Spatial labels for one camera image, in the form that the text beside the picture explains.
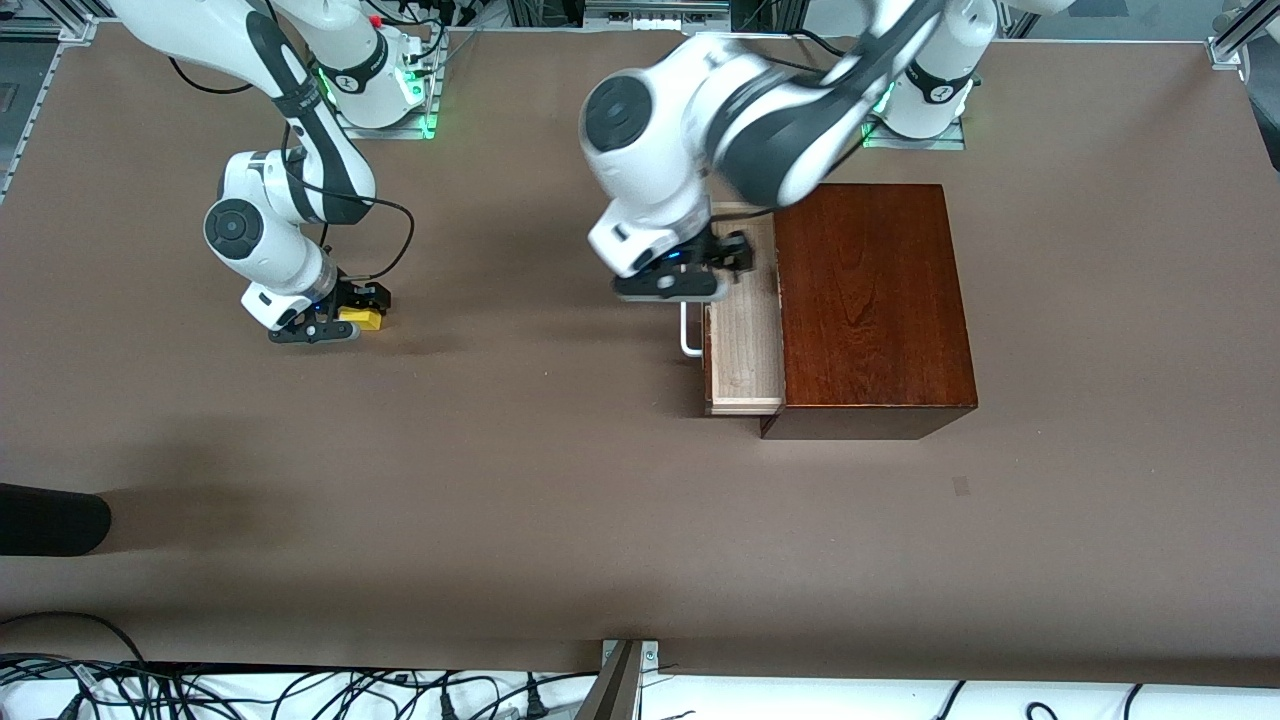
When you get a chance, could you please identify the wooden drawer with white handle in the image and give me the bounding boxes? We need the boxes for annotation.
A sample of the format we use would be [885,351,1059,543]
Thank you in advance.
[680,200,787,417]

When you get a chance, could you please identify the dark brown wooden cabinet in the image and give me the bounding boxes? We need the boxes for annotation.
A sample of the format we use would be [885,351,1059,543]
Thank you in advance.
[760,183,980,441]

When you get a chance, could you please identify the black ribbed cylinder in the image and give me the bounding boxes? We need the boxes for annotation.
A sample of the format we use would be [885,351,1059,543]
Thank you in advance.
[0,484,113,557]

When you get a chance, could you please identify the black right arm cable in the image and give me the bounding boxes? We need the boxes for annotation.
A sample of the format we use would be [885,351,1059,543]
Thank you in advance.
[168,55,416,283]

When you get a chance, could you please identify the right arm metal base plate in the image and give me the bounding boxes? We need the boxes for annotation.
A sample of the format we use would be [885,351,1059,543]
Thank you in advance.
[333,100,441,141]

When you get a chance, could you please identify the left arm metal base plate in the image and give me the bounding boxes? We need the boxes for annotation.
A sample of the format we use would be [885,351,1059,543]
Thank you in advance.
[862,110,967,151]

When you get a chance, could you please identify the black base connector cables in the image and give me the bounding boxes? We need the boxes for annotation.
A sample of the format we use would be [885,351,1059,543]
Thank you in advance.
[395,0,476,76]

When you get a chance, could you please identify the black looping cable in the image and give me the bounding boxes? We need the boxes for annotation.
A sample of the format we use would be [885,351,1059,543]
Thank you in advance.
[0,612,149,669]

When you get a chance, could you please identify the aluminium frame rail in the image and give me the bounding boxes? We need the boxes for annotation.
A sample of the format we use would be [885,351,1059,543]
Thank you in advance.
[1205,0,1280,71]
[0,15,96,206]

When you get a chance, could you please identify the tangled black cable bundle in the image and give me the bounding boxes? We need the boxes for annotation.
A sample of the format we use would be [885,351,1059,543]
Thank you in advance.
[0,655,601,720]

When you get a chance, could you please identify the metal table bracket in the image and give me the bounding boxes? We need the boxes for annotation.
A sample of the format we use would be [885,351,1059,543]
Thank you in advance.
[575,640,661,720]

